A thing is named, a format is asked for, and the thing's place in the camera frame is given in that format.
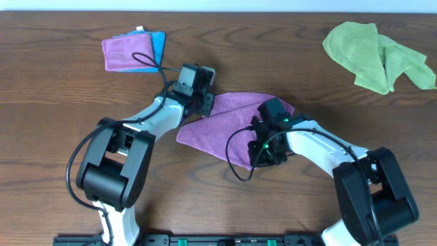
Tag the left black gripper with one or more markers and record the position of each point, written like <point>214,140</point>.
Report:
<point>206,103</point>

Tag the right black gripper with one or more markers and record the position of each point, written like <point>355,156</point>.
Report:
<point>261,154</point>

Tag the purple microfiber cloth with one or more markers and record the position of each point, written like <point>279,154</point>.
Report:
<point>231,112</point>

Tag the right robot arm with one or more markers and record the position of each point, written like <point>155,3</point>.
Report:
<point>374,198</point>

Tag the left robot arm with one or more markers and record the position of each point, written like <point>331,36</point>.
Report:
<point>114,168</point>

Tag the folded blue cloth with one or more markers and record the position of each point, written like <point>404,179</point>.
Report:
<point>158,43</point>

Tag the folded purple cloth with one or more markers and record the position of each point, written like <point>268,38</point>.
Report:
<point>118,52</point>

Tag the green microfiber cloth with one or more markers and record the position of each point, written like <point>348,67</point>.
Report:
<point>376,60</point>

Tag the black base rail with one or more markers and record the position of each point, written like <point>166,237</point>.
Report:
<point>166,240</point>

